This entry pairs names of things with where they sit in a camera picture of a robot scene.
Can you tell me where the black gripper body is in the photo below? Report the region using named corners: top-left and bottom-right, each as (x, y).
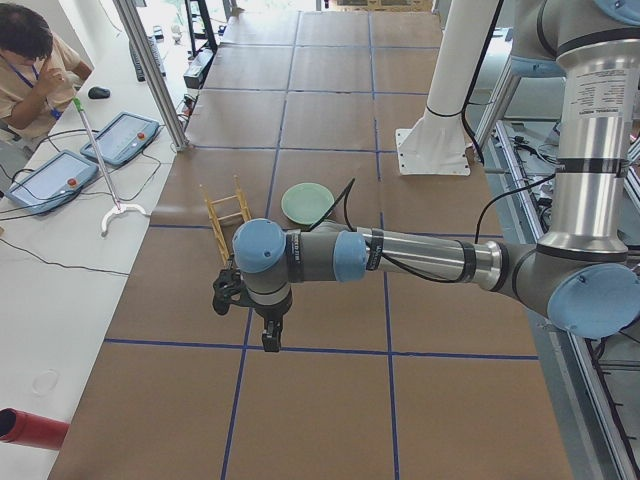
top-left (261, 316), bottom-right (282, 353)

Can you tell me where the light green plate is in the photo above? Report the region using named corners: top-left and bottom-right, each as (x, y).
top-left (281, 182), bottom-right (334, 225)

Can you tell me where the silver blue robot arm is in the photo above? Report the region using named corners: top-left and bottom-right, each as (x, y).
top-left (212, 1), bottom-right (639, 352)

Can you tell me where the wooden dish rack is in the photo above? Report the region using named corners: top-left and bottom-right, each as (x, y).
top-left (199, 174), bottom-right (252, 263)

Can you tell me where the white reacher stick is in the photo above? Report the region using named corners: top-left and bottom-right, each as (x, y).
top-left (73, 97), bottom-right (150, 237)

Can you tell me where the far blue teach pendant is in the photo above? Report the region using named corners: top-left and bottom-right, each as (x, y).
top-left (94, 112), bottom-right (160, 167)

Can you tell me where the blue teach pendant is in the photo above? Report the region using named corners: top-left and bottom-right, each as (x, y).
top-left (6, 150), bottom-right (98, 215)
top-left (94, 112), bottom-right (160, 167)

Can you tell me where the near blue teach pendant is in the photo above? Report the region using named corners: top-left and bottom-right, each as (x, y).
top-left (6, 150), bottom-right (98, 215)

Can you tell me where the red cylinder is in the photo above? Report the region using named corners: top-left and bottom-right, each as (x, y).
top-left (1, 408), bottom-right (69, 450)

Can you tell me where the black computer mouse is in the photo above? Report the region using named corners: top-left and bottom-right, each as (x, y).
top-left (88, 86), bottom-right (111, 100)

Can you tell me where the seated person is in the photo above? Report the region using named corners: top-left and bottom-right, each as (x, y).
top-left (1, 3), bottom-right (92, 141)

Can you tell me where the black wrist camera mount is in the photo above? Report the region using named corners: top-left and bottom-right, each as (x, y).
top-left (212, 267), bottom-right (252, 316)

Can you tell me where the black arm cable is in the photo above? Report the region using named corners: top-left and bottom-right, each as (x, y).
top-left (307, 177), bottom-right (559, 284)

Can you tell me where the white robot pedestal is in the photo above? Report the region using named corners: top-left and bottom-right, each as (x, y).
top-left (396, 0), bottom-right (502, 176)

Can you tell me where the aluminium frame post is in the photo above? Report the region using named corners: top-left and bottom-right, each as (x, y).
top-left (113, 0), bottom-right (189, 152)

